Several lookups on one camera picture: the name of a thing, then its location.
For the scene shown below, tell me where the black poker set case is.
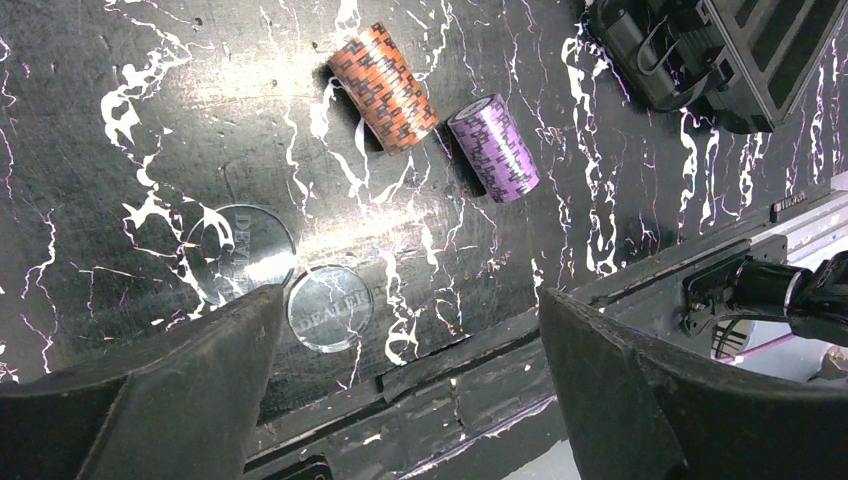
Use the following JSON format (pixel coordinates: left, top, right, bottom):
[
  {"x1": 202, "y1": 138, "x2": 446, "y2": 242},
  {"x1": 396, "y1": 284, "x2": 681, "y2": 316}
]
[{"x1": 589, "y1": 0, "x2": 847, "y2": 134}]

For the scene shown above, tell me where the purple poker chip stack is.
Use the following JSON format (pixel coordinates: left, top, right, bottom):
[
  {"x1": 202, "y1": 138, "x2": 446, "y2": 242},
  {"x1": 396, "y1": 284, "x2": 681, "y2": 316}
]
[{"x1": 447, "y1": 93, "x2": 540, "y2": 203}]

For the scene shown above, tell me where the aluminium rail frame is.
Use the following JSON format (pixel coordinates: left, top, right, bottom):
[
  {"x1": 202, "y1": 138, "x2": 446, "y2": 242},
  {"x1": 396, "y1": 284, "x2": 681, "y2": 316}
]
[{"x1": 579, "y1": 174, "x2": 847, "y2": 381}]

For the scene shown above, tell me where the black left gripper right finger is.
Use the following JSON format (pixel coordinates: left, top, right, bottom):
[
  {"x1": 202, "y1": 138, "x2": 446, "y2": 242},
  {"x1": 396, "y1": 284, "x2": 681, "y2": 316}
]
[{"x1": 539, "y1": 290, "x2": 847, "y2": 479}]

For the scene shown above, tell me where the clear dealer button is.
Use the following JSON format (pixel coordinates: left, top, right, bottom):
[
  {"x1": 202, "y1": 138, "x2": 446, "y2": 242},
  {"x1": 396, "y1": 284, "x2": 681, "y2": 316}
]
[{"x1": 287, "y1": 265, "x2": 374, "y2": 354}]

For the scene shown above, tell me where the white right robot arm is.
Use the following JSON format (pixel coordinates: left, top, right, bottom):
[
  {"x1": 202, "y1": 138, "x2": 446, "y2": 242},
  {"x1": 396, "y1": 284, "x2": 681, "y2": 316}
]
[{"x1": 679, "y1": 251, "x2": 847, "y2": 347}]

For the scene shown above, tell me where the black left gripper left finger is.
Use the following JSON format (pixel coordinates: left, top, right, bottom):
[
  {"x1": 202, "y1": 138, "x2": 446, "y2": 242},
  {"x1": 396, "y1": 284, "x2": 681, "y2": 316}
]
[{"x1": 1, "y1": 285, "x2": 284, "y2": 479}]

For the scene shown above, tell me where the clear acrylic button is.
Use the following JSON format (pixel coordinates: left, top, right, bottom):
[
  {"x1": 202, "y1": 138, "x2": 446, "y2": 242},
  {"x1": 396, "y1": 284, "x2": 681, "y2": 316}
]
[{"x1": 185, "y1": 203, "x2": 297, "y2": 309}]

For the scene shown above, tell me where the orange grey poker chip stack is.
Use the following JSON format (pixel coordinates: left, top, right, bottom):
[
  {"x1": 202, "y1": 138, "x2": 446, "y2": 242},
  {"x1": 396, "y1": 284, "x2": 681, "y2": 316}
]
[{"x1": 328, "y1": 22, "x2": 440, "y2": 155}]

